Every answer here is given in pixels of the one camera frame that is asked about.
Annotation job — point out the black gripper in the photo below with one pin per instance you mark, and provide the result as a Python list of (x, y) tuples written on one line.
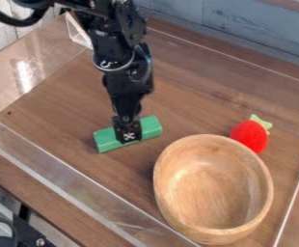
[(126, 87)]

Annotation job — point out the green rectangular block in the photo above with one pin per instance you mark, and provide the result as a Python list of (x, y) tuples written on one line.
[(105, 141)]

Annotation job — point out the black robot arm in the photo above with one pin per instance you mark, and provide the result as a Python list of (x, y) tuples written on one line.
[(116, 28)]

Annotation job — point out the brown wooden bowl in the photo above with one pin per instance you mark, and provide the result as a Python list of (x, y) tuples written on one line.
[(213, 188)]

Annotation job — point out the red plush strawberry toy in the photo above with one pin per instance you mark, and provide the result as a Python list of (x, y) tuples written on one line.
[(252, 133)]

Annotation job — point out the black metal clamp stand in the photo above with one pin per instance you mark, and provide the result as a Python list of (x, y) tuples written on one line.
[(24, 235)]

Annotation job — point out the clear acrylic front wall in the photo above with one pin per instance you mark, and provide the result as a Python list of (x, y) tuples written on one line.
[(73, 202)]

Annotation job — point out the clear acrylic corner bracket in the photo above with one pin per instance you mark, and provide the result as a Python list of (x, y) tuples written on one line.
[(77, 35)]

